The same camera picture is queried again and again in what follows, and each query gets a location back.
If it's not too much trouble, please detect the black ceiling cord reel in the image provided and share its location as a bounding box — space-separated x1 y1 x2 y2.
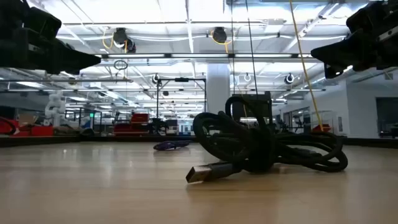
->
210 26 233 54
112 27 137 54

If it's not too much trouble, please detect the black braided USB cable bundle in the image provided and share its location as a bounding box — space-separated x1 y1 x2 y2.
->
185 95 349 184

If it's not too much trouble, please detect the black monitor screen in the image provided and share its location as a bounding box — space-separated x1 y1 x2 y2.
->
231 91 273 125

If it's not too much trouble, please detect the grey horizontal pipe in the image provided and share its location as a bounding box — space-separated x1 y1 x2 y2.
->
0 78 134 83

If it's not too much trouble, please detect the red storage bin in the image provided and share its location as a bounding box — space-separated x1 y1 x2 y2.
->
30 125 54 137

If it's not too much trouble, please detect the long ceiling light bar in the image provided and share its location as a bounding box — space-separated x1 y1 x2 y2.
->
93 53 313 60

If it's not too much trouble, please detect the red triangular sign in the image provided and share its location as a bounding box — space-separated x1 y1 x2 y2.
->
312 123 332 133

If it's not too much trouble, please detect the blue and white box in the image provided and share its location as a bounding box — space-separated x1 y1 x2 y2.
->
177 123 195 137

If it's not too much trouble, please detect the thin black hanging cable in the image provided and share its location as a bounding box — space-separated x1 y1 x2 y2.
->
230 0 236 96

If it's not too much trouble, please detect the red tool chest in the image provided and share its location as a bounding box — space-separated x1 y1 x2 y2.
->
113 112 150 136

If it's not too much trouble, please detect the dark wall window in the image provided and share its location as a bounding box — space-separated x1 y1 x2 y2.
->
375 96 398 138

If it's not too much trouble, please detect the purple USB cable bundle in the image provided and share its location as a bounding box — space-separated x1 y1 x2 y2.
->
152 139 191 152

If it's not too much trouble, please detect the yellow hanging cable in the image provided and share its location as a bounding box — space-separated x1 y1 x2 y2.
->
288 0 325 132

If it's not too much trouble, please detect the white building pillar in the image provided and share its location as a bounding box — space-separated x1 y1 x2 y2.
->
206 63 231 116

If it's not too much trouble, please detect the brown cardboard box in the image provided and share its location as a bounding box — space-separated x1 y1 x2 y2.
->
17 113 39 126

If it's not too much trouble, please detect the black table edge rail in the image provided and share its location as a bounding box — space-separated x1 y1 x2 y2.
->
0 134 398 149

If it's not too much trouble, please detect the red bin with black hose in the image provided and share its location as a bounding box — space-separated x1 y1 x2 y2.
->
0 116 20 137

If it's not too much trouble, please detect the black cable loop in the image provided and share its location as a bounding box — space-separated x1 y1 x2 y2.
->
113 59 129 71

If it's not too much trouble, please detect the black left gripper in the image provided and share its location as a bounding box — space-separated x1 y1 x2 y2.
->
0 0 102 76

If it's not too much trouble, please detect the black metal frame rig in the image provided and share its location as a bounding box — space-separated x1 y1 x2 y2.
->
155 77 208 119

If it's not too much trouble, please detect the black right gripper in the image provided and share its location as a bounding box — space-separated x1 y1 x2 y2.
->
310 0 398 79

